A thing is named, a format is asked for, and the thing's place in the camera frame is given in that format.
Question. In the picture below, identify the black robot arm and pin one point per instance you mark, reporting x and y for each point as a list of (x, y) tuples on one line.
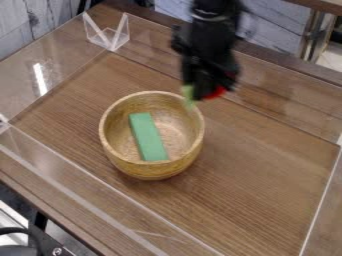
[(217, 11)]

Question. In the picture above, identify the metal table leg background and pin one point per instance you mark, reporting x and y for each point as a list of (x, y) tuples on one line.
[(317, 35)]

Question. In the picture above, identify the red plush strawberry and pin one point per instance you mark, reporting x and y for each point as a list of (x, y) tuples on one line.
[(196, 94)]

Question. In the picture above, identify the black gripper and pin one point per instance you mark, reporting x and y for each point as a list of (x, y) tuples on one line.
[(205, 44)]

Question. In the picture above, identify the wooden bowl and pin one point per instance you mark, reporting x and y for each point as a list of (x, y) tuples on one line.
[(181, 126)]

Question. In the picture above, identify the black table frame clamp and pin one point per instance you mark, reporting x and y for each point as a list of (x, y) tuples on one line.
[(23, 240)]

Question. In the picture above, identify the green rectangular block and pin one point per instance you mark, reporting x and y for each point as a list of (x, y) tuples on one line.
[(148, 137)]

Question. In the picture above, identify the clear acrylic tray walls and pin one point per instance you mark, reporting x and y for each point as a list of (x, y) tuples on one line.
[(262, 193)]

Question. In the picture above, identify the clear acrylic corner bracket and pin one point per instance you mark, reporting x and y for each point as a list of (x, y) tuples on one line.
[(107, 38)]

